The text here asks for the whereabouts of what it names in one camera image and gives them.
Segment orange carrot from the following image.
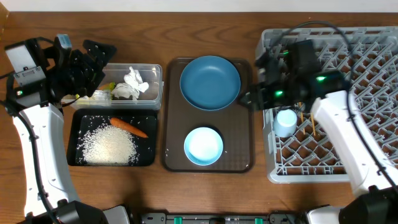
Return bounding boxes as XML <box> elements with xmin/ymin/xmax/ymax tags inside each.
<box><xmin>109</xmin><ymin>118</ymin><xmax>148</xmax><ymax>138</ymax></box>

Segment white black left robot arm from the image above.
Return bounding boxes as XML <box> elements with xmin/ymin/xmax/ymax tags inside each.
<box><xmin>1</xmin><ymin>34</ymin><xmax>130</xmax><ymax>223</ymax></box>

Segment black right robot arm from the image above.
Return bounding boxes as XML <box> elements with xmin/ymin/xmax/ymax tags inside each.
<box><xmin>239</xmin><ymin>51</ymin><xmax>397</xmax><ymax>223</ymax></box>

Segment white paper napkin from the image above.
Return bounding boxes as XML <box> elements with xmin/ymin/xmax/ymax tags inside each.
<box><xmin>111</xmin><ymin>83</ymin><xmax>139</xmax><ymax>100</ymax></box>

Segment light blue plastic cup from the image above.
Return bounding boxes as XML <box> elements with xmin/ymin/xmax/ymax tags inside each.
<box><xmin>273</xmin><ymin>109</ymin><xmax>297</xmax><ymax>138</ymax></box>

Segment black rectangular tray bin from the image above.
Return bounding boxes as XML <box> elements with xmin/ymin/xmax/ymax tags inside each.
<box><xmin>67</xmin><ymin>109</ymin><xmax>157</xmax><ymax>167</ymax></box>

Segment yellow green snack wrapper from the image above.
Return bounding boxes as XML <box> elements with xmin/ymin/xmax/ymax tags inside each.
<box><xmin>75</xmin><ymin>82</ymin><xmax>116</xmax><ymax>101</ymax></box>

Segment grey plastic dishwasher rack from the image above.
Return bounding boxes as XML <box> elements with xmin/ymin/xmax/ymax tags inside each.
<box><xmin>256</xmin><ymin>26</ymin><xmax>397</xmax><ymax>184</ymax></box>

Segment clear plastic waste bin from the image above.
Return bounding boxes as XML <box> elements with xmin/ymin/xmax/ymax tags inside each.
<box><xmin>62</xmin><ymin>63</ymin><xmax>163</xmax><ymax>110</ymax></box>

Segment spilled white rice pile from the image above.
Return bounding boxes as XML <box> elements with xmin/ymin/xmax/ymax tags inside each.
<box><xmin>77</xmin><ymin>125</ymin><xmax>137</xmax><ymax>166</ymax></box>

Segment light blue bowl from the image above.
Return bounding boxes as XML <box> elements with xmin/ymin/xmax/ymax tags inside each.
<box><xmin>183</xmin><ymin>127</ymin><xmax>224</xmax><ymax>166</ymax></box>

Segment wooden chopstick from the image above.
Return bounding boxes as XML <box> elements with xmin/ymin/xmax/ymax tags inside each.
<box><xmin>298</xmin><ymin>102</ymin><xmax>306</xmax><ymax>135</ymax></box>
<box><xmin>310</xmin><ymin>113</ymin><xmax>317</xmax><ymax>136</ymax></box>

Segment dark brown serving tray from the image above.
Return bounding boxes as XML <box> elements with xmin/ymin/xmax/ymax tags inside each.
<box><xmin>162</xmin><ymin>58</ymin><xmax>255</xmax><ymax>173</ymax></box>

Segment dark blue plate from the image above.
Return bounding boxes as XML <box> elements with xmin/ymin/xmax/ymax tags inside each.
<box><xmin>180</xmin><ymin>55</ymin><xmax>241</xmax><ymax>111</ymax></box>

